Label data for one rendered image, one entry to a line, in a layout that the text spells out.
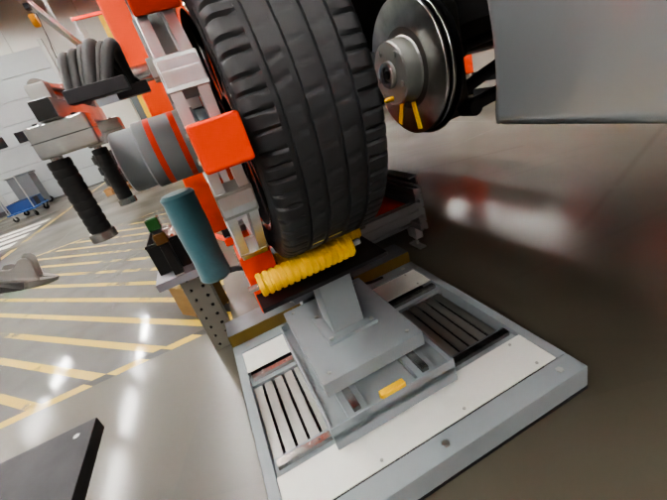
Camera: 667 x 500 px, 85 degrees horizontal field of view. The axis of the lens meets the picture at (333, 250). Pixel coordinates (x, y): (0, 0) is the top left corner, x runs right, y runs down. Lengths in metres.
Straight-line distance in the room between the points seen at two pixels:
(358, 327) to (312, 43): 0.74
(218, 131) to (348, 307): 0.67
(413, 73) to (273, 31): 0.43
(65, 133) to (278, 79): 0.35
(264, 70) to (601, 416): 1.05
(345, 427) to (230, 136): 0.71
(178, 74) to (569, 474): 1.08
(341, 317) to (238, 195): 0.55
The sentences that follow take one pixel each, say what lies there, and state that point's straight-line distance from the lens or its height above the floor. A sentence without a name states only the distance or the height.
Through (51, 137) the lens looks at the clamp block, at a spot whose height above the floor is 0.93.
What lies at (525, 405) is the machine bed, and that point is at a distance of 1.05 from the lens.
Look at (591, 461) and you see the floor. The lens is 1.08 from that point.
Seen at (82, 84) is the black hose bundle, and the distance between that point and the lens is 0.71.
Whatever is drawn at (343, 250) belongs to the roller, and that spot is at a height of 0.52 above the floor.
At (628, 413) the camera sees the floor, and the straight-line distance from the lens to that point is 1.17.
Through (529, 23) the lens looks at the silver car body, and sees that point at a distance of 0.61.
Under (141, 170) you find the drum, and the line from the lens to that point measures 0.85.
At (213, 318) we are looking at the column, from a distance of 1.63.
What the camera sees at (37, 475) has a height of 0.30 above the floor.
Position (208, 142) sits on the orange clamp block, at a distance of 0.55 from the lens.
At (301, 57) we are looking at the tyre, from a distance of 0.62.
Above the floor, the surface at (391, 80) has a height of 0.84.
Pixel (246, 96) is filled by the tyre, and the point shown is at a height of 0.90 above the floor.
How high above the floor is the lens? 0.89
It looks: 24 degrees down
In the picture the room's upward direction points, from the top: 18 degrees counter-clockwise
